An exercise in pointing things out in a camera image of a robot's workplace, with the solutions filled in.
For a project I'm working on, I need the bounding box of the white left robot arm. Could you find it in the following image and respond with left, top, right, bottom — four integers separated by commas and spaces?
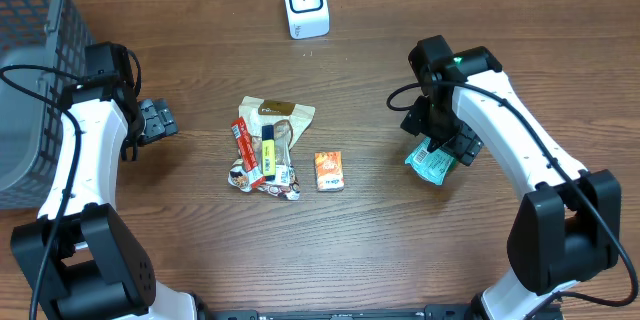
10, 42, 211, 320

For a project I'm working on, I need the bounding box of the brown paper snack bag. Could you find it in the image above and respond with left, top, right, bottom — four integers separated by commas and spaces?
238, 96, 316, 149

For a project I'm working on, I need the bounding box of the yellow highlighter pen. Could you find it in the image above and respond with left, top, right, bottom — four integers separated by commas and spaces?
262, 125, 276, 181

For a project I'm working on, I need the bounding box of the white barcode scanner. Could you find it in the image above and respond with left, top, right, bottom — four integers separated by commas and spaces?
284, 0, 330, 40

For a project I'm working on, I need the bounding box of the red snack bar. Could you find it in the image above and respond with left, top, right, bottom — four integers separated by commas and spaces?
228, 117, 266, 192

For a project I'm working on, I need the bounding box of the teal wet wipes pack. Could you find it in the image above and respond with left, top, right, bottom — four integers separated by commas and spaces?
404, 137, 457, 186

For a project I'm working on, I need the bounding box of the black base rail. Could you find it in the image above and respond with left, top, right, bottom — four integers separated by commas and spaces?
212, 305, 481, 320

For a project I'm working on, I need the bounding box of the orange tissue pack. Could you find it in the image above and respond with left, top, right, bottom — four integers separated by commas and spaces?
314, 152, 345, 192

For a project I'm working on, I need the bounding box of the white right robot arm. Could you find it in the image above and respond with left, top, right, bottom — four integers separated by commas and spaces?
402, 36, 629, 319

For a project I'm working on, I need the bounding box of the grey plastic basket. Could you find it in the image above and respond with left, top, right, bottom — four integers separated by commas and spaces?
1, 0, 95, 209

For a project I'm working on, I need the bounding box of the white printed snack packet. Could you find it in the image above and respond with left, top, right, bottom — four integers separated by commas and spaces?
251, 134, 300, 201

